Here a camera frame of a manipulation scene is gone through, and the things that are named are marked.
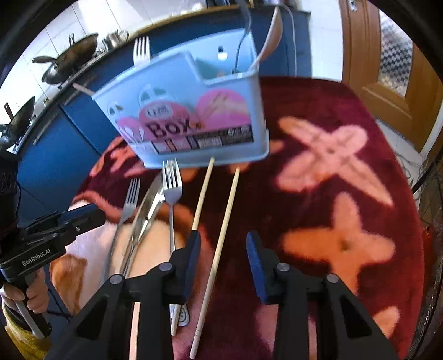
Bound blue kitchen cabinets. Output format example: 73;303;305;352
16;8;311;224

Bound light blue chopsticks box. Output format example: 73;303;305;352
92;29;270;169

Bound steel kettle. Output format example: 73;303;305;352
102;30;129;52

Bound white plastic spoon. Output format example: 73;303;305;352
249;7;283;71

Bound steel table knife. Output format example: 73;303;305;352
119;173;164;277

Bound person's left hand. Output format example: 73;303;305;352
1;268;50;313

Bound silver door handle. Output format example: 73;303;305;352
348;0;358;12

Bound red floral plush cloth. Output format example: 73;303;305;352
49;76;425;360

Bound wooden chopstick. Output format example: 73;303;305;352
192;157;215;230
72;83;95;97
189;167;240;359

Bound large black wok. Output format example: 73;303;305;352
32;33;98;86

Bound small black wok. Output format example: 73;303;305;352
0;97;35;149

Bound wooden door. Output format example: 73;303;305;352
339;1;442;151

